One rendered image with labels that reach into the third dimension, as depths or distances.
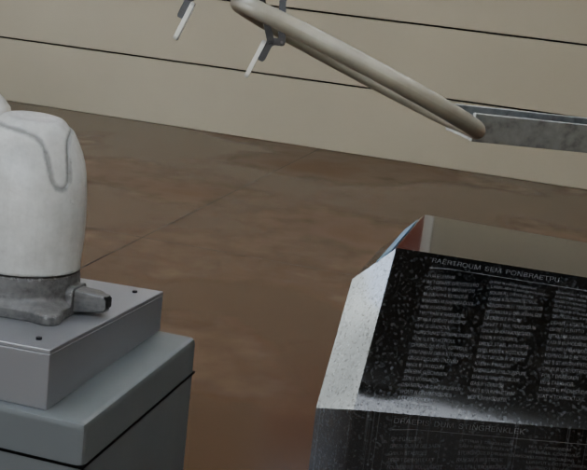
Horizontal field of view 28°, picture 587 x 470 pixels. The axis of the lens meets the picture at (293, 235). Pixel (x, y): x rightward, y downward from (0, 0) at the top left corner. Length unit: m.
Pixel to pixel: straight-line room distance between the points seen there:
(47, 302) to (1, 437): 0.20
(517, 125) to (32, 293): 0.91
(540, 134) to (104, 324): 0.87
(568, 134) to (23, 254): 1.00
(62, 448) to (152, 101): 7.67
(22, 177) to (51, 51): 7.84
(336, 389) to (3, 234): 0.81
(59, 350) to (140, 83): 7.66
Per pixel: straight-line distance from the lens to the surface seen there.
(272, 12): 1.85
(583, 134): 2.15
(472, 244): 2.41
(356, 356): 2.21
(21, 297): 1.66
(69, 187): 1.66
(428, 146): 8.56
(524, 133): 2.10
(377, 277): 2.30
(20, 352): 1.55
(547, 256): 2.41
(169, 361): 1.77
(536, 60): 8.41
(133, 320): 1.77
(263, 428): 3.59
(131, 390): 1.65
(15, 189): 1.64
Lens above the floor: 1.41
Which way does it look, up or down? 14 degrees down
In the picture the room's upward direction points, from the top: 6 degrees clockwise
